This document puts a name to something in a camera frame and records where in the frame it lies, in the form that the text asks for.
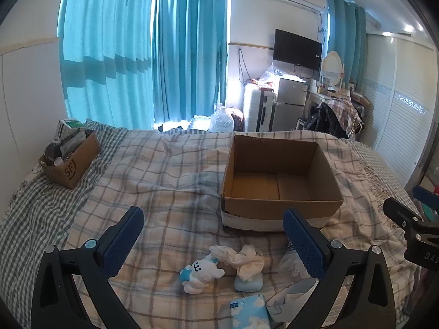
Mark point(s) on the clear round plastic container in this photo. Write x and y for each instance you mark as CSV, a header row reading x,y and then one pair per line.
x,y
291,291

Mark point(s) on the white and blue plush toy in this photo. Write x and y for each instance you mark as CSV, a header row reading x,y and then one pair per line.
x,y
200,270

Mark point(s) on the silver small fridge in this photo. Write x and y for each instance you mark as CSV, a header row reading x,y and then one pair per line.
x,y
289,106

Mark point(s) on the dark patterned bag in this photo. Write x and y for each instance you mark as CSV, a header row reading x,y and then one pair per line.
x,y
236,118

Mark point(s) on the grey gingham bed sheet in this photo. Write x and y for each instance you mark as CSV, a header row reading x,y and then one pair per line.
x,y
27,212

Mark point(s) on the white plastic bag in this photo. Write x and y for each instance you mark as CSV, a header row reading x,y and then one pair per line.
x,y
221,120

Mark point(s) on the white oval vanity mirror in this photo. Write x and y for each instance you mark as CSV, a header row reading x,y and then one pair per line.
x,y
332,65

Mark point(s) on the wide blue curtain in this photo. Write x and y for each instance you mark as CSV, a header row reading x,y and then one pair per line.
x,y
106,48

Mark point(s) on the black wall television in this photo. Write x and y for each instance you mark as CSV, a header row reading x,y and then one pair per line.
x,y
297,49

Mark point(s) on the blue cloud tissue packet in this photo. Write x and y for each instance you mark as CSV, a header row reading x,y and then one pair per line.
x,y
248,313

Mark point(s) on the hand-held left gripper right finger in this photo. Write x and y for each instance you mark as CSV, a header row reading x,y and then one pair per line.
x,y
303,243

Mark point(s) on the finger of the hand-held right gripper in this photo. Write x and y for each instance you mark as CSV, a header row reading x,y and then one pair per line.
x,y
427,197
398,209

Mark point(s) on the clear plastic bag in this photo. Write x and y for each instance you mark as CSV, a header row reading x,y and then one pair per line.
x,y
269,75

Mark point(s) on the black jacket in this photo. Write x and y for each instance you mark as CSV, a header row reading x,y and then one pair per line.
x,y
325,121

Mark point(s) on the pleated blue curtain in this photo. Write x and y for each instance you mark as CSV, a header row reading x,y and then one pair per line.
x,y
192,48

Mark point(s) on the light blue soap case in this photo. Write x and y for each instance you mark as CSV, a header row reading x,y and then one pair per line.
x,y
250,283

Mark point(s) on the white louvred wardrobe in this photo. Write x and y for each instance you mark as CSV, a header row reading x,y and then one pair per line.
x,y
401,109

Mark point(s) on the white suitcase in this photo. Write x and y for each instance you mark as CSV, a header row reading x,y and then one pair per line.
x,y
252,109

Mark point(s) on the narrow blue curtain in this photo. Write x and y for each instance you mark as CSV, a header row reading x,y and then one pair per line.
x,y
344,41

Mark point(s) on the white tissue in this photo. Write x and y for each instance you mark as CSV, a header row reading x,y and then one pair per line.
x,y
248,260

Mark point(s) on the plaid beige blanket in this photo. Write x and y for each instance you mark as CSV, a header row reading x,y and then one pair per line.
x,y
164,185

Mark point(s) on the small printed cardboard box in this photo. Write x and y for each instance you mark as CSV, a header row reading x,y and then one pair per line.
x,y
73,164

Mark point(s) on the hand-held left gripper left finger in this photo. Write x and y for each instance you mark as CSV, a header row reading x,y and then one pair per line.
x,y
124,241

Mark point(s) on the green and white carton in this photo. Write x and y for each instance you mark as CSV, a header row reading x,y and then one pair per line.
x,y
68,125

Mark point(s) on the large cardboard box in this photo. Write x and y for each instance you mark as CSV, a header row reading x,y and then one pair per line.
x,y
274,185

